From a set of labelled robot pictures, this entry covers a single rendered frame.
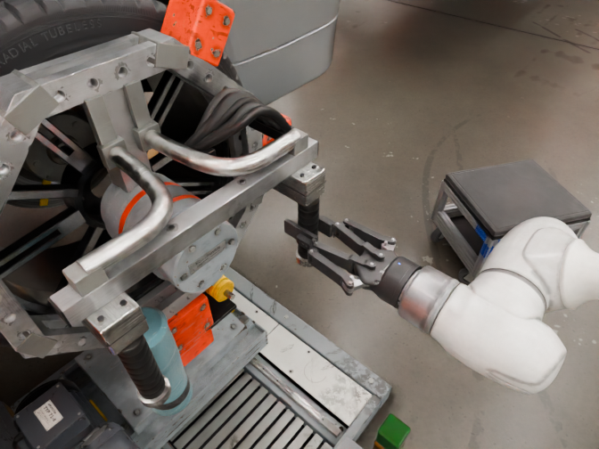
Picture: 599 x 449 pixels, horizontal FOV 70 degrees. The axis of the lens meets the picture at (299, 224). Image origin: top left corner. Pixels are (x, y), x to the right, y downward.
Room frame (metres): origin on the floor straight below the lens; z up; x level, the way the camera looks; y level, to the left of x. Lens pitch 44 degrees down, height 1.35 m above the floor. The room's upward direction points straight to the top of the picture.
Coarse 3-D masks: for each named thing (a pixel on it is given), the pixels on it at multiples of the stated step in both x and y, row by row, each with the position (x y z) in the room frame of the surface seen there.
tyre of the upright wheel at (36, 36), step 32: (0, 0) 0.60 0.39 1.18; (32, 0) 0.59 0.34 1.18; (64, 0) 0.61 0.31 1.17; (96, 0) 0.64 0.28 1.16; (128, 0) 0.67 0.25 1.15; (0, 32) 0.54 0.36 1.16; (32, 32) 0.56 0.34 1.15; (64, 32) 0.59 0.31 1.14; (96, 32) 0.62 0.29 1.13; (128, 32) 0.66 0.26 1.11; (0, 64) 0.52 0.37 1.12; (32, 64) 0.55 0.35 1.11; (224, 64) 0.79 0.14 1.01
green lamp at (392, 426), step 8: (392, 416) 0.28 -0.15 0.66; (384, 424) 0.26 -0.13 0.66; (392, 424) 0.26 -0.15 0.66; (400, 424) 0.26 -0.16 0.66; (384, 432) 0.25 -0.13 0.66; (392, 432) 0.25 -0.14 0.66; (400, 432) 0.25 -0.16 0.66; (408, 432) 0.25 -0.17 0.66; (376, 440) 0.25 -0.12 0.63; (384, 440) 0.24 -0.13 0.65; (392, 440) 0.24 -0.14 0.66; (400, 440) 0.24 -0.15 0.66; (392, 448) 0.23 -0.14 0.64
